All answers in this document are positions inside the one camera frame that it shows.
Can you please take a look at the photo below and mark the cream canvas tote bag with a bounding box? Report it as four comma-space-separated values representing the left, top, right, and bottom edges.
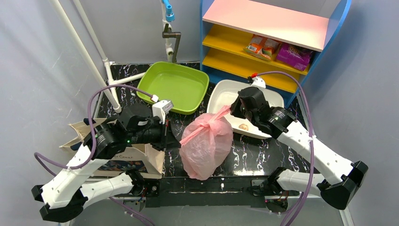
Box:
60, 121, 165, 179

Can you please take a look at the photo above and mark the pink plastic grocery bag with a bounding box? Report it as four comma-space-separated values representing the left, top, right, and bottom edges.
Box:
179, 105, 233, 180

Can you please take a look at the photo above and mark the orange snack packet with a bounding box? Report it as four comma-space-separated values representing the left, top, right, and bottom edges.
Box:
243, 34, 282, 61

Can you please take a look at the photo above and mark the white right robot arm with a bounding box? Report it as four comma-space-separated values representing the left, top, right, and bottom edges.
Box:
231, 87, 368, 210

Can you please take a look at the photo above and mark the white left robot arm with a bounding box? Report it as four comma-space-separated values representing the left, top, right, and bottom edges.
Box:
32, 100, 181, 223

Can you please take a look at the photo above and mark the small beige food piece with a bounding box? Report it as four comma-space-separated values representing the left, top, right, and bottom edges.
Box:
239, 124, 249, 131

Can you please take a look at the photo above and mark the white plastic tray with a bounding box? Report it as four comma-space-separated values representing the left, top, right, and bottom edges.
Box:
207, 80, 284, 139

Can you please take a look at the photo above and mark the green plastic tray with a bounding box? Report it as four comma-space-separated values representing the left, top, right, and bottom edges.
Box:
137, 62, 209, 115

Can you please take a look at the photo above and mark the purple snack packet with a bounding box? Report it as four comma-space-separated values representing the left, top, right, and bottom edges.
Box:
276, 43, 314, 71

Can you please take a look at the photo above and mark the blue yellow pink shelf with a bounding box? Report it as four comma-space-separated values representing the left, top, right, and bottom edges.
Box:
200, 0, 351, 106

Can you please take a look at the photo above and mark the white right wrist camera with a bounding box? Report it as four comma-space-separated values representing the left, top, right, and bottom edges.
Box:
247, 73, 266, 89

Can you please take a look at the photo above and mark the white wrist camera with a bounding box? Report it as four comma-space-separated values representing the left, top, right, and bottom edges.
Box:
247, 73, 266, 89
151, 95, 174, 124

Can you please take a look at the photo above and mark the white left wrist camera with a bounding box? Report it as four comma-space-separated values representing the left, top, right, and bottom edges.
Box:
151, 95, 174, 124

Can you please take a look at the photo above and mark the white pvc pipe frame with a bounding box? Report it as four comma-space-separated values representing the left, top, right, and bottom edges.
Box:
49, 0, 147, 113

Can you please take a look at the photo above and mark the black metal base rail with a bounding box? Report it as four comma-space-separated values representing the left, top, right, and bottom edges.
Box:
124, 174, 347, 216

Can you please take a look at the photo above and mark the metal faucet bracket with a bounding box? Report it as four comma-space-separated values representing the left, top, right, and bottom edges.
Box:
162, 23, 182, 63

